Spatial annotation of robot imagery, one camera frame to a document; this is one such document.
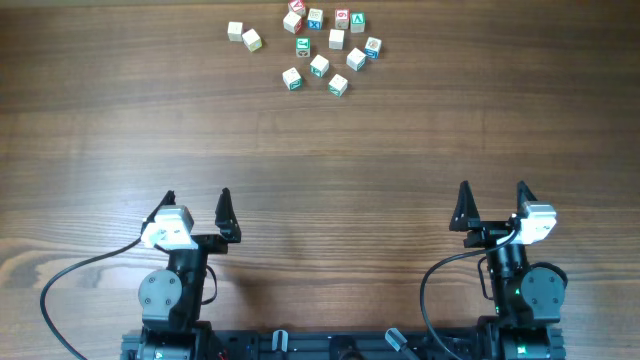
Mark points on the green edged block lower right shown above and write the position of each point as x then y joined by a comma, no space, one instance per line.
338,85

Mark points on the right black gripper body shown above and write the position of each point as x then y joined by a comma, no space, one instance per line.
491,230

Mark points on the red edged wooden block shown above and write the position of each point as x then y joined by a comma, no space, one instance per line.
292,22

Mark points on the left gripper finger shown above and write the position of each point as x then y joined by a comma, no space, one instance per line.
168,199
225,218

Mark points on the green letter J block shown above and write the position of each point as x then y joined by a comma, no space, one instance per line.
303,47

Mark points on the plain wooden block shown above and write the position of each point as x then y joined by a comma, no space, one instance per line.
235,31
336,39

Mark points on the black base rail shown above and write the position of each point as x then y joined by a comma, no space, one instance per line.
466,343

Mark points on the green edged block middle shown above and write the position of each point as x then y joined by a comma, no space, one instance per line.
319,66

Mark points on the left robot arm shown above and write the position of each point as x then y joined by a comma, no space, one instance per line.
171,298

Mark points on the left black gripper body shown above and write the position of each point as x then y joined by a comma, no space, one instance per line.
204,241

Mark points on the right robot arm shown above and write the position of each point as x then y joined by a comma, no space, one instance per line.
528,296

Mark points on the red letter block top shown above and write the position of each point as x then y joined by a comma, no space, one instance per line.
297,6

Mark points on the plain wooden block far left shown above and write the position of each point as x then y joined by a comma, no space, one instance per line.
235,31

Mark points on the green edged block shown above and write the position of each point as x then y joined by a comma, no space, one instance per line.
338,85
292,79
356,59
319,66

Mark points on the yellow edged wooden block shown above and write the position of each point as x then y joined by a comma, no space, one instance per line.
252,40

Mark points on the blue edged picture block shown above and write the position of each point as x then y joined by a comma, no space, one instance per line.
373,47

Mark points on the red number 6 block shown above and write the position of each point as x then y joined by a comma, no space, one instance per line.
342,18

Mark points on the green edged block lower left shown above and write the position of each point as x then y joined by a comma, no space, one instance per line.
292,79

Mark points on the green letter A block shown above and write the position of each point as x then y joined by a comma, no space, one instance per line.
357,22

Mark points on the blue X letter block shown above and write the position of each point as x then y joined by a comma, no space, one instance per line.
315,19

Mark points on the plain wooden block centre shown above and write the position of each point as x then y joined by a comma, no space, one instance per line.
336,39

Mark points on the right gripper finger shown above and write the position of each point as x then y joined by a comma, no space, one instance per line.
525,200
466,216

